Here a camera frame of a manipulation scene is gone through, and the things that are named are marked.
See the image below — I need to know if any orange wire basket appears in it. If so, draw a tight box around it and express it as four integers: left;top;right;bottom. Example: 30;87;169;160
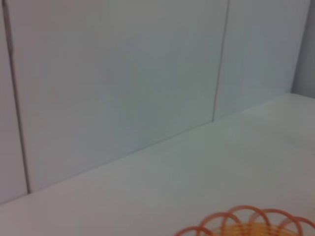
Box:
173;205;315;236

